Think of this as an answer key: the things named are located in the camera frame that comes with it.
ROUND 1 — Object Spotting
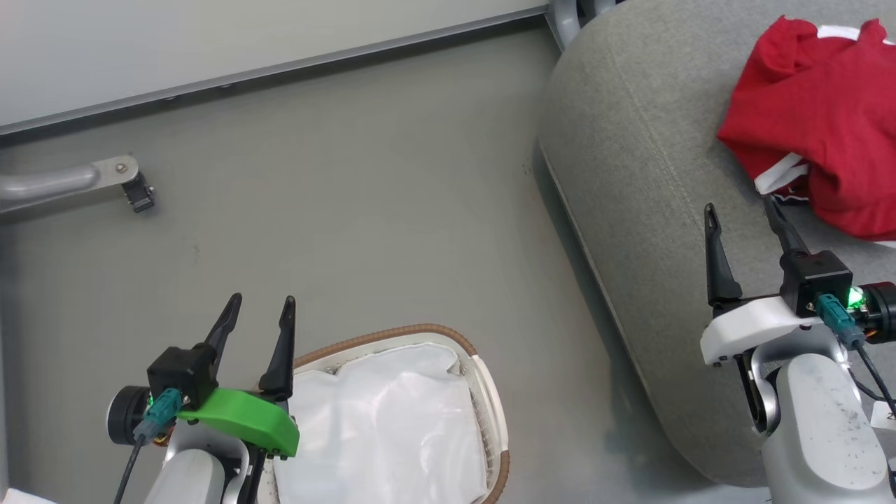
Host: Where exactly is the white basket with woven rim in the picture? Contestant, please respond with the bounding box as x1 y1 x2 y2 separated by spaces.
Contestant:
255 323 510 504

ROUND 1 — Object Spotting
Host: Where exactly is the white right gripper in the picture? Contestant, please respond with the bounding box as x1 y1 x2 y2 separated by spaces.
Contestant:
700 195 851 366

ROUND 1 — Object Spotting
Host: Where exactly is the grey tubular metal frame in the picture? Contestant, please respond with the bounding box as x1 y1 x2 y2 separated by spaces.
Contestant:
547 0 617 48

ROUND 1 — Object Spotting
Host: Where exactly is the black cable teal plug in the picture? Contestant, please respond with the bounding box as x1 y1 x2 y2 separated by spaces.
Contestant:
112 391 184 504
815 294 896 421

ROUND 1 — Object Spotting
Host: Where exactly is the red shirt with white trim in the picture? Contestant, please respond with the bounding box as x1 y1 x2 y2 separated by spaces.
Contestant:
717 15 896 242

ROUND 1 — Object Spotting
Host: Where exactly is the metal leg with black caster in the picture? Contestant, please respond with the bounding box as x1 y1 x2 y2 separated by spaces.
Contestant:
0 155 156 214

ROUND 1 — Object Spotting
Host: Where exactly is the left black cable teal plug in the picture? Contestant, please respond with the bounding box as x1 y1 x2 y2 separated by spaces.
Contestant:
112 391 184 504

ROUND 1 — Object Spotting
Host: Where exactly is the grey aluminium wall rail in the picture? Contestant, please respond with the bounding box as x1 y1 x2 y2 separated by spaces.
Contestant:
0 6 548 139

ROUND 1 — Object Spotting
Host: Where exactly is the right black cable teal plug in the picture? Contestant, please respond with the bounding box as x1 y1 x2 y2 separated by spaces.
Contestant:
815 294 896 421

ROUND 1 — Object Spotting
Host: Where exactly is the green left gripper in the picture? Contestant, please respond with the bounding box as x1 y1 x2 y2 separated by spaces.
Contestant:
176 293 300 459

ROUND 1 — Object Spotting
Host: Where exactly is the white fabric basket liner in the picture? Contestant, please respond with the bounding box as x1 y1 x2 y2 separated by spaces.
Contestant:
274 343 489 504

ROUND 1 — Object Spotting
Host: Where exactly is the grey fabric sofa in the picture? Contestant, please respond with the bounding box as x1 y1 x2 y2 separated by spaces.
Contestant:
538 0 896 489

